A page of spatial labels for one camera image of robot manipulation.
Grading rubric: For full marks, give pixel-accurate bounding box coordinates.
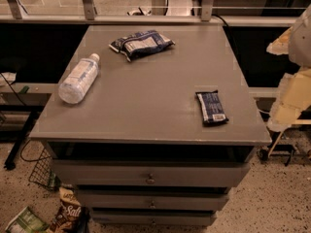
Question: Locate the bottom grey drawer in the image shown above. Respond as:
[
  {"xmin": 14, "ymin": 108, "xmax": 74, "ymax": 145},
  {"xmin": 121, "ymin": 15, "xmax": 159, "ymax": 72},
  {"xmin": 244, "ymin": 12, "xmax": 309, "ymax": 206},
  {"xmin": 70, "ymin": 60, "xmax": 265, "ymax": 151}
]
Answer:
[{"xmin": 91, "ymin": 211, "xmax": 216, "ymax": 226}]

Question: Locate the blue chip bag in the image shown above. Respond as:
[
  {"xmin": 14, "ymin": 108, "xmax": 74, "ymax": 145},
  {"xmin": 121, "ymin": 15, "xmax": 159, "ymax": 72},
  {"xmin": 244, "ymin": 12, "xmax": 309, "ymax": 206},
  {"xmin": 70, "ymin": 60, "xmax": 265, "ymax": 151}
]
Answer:
[{"xmin": 109, "ymin": 30, "xmax": 175, "ymax": 62}]

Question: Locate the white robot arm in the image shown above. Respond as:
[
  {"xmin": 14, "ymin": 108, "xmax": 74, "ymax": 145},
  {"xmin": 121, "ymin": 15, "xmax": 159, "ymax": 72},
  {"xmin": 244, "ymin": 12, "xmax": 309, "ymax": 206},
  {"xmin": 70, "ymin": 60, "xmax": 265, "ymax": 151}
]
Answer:
[{"xmin": 266, "ymin": 5, "xmax": 311, "ymax": 132}]

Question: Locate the top grey drawer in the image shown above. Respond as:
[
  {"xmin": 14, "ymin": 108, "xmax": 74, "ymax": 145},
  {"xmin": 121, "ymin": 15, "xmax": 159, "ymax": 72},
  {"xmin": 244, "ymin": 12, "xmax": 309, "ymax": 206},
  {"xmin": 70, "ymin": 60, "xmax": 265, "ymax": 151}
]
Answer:
[{"xmin": 52, "ymin": 160, "xmax": 250, "ymax": 187}]

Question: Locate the middle grey drawer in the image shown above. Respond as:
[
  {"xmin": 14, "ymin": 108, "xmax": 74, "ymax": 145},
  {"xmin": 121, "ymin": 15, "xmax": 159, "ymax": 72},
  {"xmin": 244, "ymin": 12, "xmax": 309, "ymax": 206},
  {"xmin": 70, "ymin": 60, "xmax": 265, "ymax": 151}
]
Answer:
[{"xmin": 77, "ymin": 190, "xmax": 228, "ymax": 211}]

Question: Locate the clear plastic water bottle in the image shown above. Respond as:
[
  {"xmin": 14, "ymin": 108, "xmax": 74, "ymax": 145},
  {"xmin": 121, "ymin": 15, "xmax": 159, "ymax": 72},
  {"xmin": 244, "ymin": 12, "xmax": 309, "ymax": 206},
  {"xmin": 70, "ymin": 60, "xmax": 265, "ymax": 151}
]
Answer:
[{"xmin": 58, "ymin": 53, "xmax": 100, "ymax": 104}]

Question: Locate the metal window frame rail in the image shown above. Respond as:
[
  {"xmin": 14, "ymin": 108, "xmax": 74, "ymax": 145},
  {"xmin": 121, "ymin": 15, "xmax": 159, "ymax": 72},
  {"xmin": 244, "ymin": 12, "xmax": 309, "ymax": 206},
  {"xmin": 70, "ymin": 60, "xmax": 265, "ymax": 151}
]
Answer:
[{"xmin": 0, "ymin": 0, "xmax": 310, "ymax": 25}]

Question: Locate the green snack bag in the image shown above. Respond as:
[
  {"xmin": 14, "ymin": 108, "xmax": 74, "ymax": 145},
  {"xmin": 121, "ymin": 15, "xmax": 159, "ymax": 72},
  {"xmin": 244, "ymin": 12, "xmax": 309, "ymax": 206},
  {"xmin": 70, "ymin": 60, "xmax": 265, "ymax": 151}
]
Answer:
[{"xmin": 5, "ymin": 207, "xmax": 48, "ymax": 233}]

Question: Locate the black table leg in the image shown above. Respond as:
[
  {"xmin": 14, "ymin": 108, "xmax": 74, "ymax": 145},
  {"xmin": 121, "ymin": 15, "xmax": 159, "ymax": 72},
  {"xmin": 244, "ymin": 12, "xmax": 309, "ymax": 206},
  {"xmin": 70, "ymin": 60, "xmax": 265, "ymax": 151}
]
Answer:
[{"xmin": 4, "ymin": 112, "xmax": 37, "ymax": 171}]

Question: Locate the grey drawer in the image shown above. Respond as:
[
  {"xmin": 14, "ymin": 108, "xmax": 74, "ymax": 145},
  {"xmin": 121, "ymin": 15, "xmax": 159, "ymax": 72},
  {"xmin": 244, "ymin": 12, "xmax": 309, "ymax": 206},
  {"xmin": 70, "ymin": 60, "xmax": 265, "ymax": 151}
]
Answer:
[
  {"xmin": 77, "ymin": 190, "xmax": 228, "ymax": 211},
  {"xmin": 91, "ymin": 211, "xmax": 216, "ymax": 226},
  {"xmin": 52, "ymin": 160, "xmax": 250, "ymax": 187}
]

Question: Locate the grey drawer cabinet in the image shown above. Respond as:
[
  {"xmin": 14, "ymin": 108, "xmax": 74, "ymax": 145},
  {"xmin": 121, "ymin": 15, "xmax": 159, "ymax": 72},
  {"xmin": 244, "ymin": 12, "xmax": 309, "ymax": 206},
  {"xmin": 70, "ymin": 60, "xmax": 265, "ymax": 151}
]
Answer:
[{"xmin": 31, "ymin": 25, "xmax": 270, "ymax": 215}]

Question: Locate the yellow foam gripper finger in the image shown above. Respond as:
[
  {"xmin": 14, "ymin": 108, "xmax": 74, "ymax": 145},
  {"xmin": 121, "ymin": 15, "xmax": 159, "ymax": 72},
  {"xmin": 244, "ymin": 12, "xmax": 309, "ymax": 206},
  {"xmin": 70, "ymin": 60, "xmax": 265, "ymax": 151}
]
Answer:
[
  {"xmin": 266, "ymin": 27, "xmax": 292, "ymax": 55},
  {"xmin": 267, "ymin": 68, "xmax": 311, "ymax": 132}
]

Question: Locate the blue rxbar blueberry bar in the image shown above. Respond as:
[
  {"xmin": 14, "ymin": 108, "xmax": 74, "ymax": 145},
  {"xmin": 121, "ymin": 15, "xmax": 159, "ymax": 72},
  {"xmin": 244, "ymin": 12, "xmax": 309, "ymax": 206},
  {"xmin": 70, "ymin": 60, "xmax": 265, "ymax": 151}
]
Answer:
[{"xmin": 195, "ymin": 90, "xmax": 228, "ymax": 125}]

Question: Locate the brown snack bag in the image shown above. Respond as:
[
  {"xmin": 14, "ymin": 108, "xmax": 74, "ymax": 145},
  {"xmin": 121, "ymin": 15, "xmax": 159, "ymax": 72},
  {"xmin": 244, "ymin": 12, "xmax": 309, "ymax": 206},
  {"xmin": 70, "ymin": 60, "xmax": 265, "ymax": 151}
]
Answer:
[{"xmin": 46, "ymin": 187, "xmax": 85, "ymax": 233}]

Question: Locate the black wire basket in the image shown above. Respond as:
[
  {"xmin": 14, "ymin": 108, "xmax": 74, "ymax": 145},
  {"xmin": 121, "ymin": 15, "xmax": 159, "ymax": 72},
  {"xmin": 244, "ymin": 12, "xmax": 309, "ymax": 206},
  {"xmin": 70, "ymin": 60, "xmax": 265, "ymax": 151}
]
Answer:
[{"xmin": 28, "ymin": 150, "xmax": 60, "ymax": 191}]

